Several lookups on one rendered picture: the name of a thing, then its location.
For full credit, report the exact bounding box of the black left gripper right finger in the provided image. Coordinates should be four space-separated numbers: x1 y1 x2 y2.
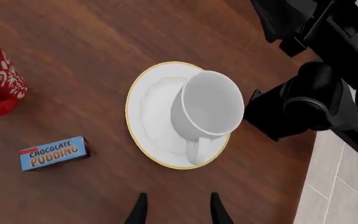
210 191 234 224

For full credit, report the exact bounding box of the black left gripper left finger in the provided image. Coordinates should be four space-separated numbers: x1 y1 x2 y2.
124 192 149 224

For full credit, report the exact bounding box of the white plate with yellow rim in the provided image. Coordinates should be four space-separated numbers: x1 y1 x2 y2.
125 60 232 170

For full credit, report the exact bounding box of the red mug with white pattern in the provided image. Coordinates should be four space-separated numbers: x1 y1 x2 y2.
0 27 29 117

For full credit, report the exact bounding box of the blue chocolate pudding box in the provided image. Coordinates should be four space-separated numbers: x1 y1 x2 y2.
19 136 91 173

